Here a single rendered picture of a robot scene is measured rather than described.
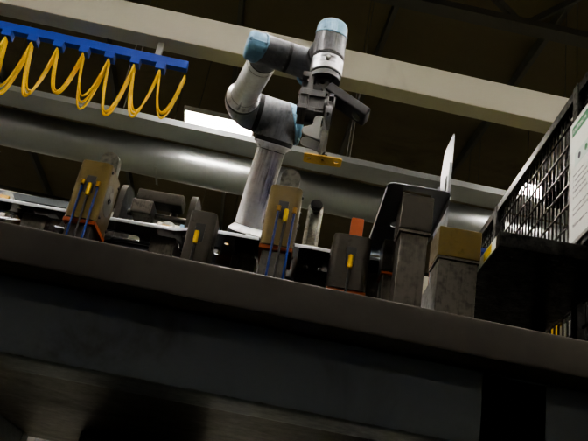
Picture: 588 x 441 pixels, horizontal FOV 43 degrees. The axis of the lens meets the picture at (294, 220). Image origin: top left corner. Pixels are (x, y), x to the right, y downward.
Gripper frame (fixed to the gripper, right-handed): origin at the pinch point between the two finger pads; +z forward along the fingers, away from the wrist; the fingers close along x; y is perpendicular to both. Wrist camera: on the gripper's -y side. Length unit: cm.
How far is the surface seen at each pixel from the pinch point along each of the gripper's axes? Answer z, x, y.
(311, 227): 11.3, -15.5, 0.0
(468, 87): -212, -252, -89
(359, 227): 9.4, -14.9, -11.0
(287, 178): 17.2, 18.0, 6.1
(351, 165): -388, -684, -46
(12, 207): 26, 4, 60
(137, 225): 26.3, 6.1, 34.3
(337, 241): 30.8, 23.3, -4.5
